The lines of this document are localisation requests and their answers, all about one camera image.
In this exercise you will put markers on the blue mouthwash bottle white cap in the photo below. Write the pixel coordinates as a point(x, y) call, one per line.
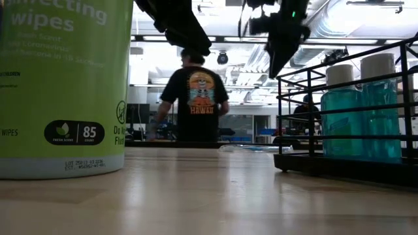
point(380, 124)
point(341, 124)

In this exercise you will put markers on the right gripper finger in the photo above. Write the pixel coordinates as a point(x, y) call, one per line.
point(277, 58)

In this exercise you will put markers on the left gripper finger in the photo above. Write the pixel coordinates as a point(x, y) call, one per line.
point(176, 23)

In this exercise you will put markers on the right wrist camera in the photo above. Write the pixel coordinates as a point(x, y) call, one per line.
point(259, 26)

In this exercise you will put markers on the disinfecting wipes canister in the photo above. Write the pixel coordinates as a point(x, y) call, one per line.
point(65, 98)

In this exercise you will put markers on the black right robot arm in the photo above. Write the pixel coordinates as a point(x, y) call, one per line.
point(294, 8)

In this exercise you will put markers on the black overhead beam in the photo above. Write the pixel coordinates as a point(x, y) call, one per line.
point(219, 38)

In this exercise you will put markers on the black ceiling track light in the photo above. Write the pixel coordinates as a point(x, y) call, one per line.
point(333, 57)

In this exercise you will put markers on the blue storage bins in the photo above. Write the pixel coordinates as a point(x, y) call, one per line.
point(266, 132)

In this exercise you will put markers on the person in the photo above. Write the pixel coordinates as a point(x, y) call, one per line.
point(298, 111)
point(196, 120)

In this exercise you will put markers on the black computer monitor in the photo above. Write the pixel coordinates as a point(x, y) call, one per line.
point(137, 113)

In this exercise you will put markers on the black round hanging camera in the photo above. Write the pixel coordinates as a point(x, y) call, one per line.
point(222, 58)

